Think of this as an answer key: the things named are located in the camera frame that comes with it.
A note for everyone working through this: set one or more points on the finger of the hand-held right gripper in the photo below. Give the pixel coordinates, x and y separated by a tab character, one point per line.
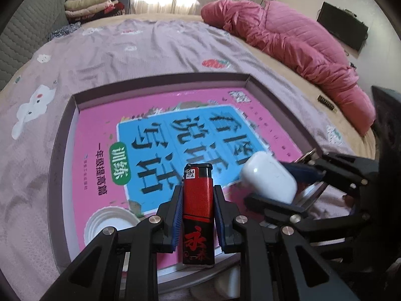
305	172
269	208

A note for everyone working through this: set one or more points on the pile of folded clothes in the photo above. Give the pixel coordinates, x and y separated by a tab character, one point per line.
91	4

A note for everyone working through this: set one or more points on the red and black lighter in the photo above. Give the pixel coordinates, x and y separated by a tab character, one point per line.
198	200

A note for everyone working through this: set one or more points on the grey quilted sofa cover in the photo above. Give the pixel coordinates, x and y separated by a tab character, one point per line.
28	34

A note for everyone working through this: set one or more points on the dark floral cloth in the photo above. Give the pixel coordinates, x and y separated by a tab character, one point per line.
64	31

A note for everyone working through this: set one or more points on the white earbuds case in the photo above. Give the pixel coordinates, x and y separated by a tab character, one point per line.
269	177

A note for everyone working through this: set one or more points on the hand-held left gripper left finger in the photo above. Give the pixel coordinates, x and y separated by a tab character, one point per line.
177	216

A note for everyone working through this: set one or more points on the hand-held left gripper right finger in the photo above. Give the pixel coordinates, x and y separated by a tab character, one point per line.
219	216

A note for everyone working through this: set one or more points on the dark shallow cardboard box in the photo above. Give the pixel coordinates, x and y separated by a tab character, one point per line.
62	163

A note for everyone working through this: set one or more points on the pink and blue book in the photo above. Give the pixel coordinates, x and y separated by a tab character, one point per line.
94	125

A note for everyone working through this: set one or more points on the white ribbed jar lid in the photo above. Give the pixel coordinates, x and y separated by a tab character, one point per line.
109	218

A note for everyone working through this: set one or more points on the pink quilted duvet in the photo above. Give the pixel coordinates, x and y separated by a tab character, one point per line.
282	31

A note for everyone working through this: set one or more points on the black flat television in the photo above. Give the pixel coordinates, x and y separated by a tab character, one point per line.
343	26

